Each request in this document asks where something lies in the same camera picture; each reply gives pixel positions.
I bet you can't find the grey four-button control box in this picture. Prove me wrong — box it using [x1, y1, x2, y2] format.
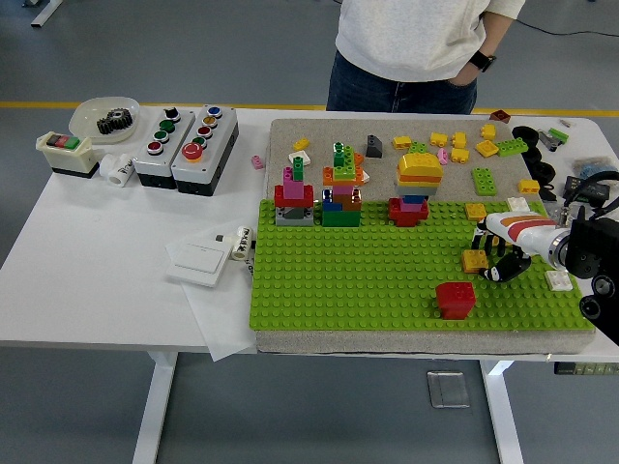
[133, 106, 197, 190]

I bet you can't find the clear plastic bag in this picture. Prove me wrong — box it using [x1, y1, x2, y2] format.
[545, 200, 581, 229]

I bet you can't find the white paper sheet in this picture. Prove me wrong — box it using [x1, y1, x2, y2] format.
[165, 226, 260, 363]

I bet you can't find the white plastic bowl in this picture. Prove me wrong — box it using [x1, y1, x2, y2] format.
[68, 96, 142, 145]

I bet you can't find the grey emergency stop control box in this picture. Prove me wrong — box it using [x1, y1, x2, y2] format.
[171, 104, 240, 198]

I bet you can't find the black table control panel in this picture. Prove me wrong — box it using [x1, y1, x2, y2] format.
[553, 361, 619, 377]

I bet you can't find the brick tower with green base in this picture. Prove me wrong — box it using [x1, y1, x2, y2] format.
[320, 142, 371, 228]

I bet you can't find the grey-brown mat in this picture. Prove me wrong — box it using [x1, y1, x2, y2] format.
[254, 118, 597, 357]

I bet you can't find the white furniture foot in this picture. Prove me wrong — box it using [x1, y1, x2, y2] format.
[30, 0, 64, 29]

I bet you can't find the large red brick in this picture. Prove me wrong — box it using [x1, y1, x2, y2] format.
[434, 281, 476, 321]

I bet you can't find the brick tower with grey base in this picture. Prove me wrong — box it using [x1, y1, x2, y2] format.
[274, 159, 315, 228]

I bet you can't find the green studded baseplate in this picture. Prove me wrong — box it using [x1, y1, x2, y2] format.
[249, 197, 597, 334]

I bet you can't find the white wall switch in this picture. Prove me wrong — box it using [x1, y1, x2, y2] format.
[165, 235, 233, 290]

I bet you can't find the black wristwatch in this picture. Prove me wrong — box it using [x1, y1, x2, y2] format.
[467, 50, 498, 73]

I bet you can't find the black display module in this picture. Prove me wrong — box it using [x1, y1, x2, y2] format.
[563, 176, 611, 204]

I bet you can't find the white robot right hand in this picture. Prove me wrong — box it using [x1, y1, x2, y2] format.
[472, 211, 557, 284]

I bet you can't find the metal floor socket plate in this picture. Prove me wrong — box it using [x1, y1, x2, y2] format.
[427, 370, 471, 410]

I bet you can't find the long black floor cable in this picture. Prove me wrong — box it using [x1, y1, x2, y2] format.
[512, 15, 619, 38]

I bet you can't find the green long brick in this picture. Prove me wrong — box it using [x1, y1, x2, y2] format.
[495, 138, 529, 159]

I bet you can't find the bagged blue cable coil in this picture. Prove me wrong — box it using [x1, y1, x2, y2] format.
[573, 157, 619, 183]

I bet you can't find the black metal gear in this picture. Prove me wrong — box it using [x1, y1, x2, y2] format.
[96, 108, 135, 135]

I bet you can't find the person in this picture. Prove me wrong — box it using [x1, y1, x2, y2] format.
[326, 0, 526, 116]

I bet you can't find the white pipe fitting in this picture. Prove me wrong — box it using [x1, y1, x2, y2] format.
[99, 153, 135, 188]
[229, 224, 255, 262]

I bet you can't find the brick tower with yellow dome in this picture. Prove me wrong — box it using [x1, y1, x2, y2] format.
[388, 151, 445, 228]

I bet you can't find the white table leg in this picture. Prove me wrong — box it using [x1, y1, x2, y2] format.
[480, 360, 524, 464]
[133, 350, 178, 464]

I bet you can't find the cream switch box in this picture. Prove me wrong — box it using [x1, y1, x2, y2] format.
[36, 132, 101, 180]

